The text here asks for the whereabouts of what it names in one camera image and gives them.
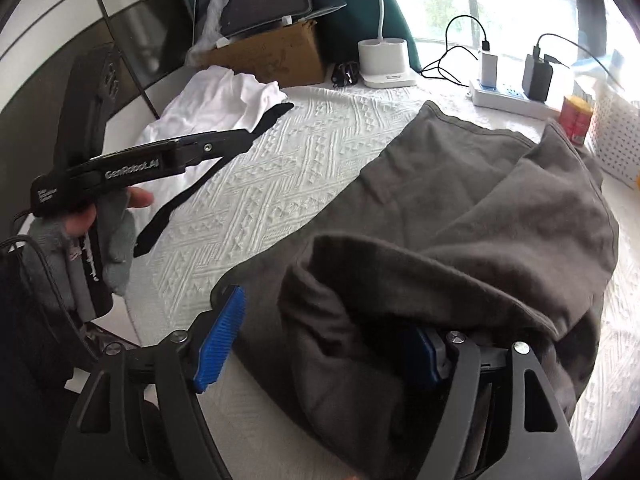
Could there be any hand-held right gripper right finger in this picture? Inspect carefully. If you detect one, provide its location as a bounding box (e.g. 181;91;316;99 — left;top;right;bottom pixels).
405;327;583;480

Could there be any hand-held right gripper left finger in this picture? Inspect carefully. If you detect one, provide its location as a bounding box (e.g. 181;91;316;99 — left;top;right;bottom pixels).
52;285;247;480

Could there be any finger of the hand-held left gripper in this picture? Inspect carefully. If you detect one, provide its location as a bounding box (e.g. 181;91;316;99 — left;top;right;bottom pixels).
172;101;296;171
132;155;231;260

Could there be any dark grey t-shirt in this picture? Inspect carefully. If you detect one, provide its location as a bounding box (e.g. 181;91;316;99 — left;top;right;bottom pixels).
212;100;621;480

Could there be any person's left hand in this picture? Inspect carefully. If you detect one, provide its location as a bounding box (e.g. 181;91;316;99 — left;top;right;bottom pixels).
22;186;154;322

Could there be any white garment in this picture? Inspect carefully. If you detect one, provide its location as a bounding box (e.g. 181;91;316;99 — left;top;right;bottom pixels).
135;65;288;146

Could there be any white textured tablecloth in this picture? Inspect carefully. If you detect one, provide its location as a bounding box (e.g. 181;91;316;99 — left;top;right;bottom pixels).
65;82;640;480

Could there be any cardboard box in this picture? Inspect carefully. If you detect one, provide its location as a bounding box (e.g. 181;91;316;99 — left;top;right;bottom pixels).
192;19;328;88

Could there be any dark tablet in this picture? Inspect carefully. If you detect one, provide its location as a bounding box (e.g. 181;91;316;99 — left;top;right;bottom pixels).
192;0;348;43

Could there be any white desk lamp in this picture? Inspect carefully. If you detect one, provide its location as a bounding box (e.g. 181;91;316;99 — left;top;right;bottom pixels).
357;0;418;89

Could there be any person's dark clothing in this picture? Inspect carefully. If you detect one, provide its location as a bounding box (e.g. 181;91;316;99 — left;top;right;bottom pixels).
0;250;151;480

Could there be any white power strip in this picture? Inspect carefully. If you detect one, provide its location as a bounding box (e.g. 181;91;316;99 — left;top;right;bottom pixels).
469;80;563;121

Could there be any white charger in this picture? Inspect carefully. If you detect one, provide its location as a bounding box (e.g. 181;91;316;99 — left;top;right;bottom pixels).
479;50;501;88

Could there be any red can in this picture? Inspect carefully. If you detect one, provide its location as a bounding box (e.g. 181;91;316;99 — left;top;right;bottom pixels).
557;94;596;147

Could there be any white perforated basket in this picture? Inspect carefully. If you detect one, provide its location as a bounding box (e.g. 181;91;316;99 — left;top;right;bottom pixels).
585;77;640;186

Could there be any black charger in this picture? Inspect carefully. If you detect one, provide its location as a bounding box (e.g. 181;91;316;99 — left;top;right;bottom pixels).
521;46;556;102

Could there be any balcony glass railing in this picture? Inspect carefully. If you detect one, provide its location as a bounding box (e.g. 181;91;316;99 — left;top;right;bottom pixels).
415;0;581;46

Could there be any black cable bundle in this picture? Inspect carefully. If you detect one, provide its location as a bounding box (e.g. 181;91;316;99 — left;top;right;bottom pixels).
330;61;358;88

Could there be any black charger cable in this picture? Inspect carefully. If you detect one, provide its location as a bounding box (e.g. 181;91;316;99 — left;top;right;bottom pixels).
420;15;493;81
532;33;626;91

